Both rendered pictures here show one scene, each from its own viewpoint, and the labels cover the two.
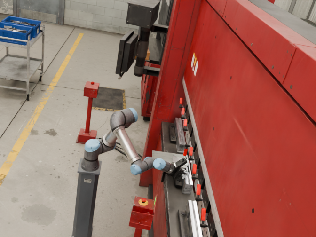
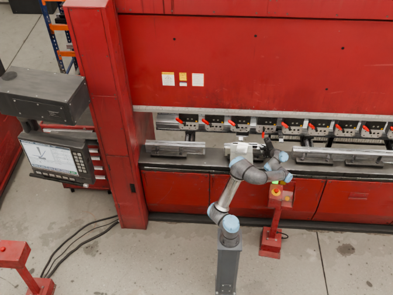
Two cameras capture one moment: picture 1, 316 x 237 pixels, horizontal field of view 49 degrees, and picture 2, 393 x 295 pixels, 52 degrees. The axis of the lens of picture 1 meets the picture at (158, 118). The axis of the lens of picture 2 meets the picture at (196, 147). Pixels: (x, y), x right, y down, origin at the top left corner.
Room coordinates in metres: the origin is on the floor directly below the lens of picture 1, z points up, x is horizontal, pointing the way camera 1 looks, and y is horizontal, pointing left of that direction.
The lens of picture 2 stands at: (2.19, 2.06, 3.40)
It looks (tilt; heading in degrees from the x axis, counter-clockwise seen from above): 46 degrees down; 282
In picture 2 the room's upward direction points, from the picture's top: 1 degrees counter-clockwise
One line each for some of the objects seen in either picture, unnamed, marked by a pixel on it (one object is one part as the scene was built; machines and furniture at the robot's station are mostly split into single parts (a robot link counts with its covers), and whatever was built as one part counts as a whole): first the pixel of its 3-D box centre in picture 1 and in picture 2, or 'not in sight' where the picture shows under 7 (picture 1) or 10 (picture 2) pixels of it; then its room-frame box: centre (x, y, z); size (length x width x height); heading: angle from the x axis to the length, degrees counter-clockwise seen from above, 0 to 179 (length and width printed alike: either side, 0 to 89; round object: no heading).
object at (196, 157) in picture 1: (200, 162); (292, 122); (1.94, -0.34, 1.26); 0.15 x 0.09 x 0.17; 7
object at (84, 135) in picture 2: (154, 76); (72, 145); (3.57, 0.13, 1.18); 0.40 x 0.24 x 0.07; 7
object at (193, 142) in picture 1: (196, 146); (266, 121); (2.14, -0.32, 1.26); 0.15 x 0.09 x 0.17; 7
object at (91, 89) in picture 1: (89, 112); (25, 275); (3.83, 0.87, 0.41); 0.25 x 0.20 x 0.83; 97
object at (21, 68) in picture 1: (16, 59); not in sight; (4.92, 2.33, 0.47); 0.90 x 0.66 x 0.95; 8
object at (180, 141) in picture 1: (179, 134); (175, 147); (2.86, -0.23, 0.92); 0.50 x 0.06 x 0.10; 7
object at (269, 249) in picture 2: not in sight; (271, 242); (1.94, 0.00, 0.06); 0.25 x 0.20 x 0.12; 90
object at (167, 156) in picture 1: (168, 159); (241, 157); (2.29, -0.15, 1.00); 0.26 x 0.18 x 0.01; 97
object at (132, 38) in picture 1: (128, 51); (60, 155); (3.45, 0.45, 1.42); 0.45 x 0.12 x 0.36; 177
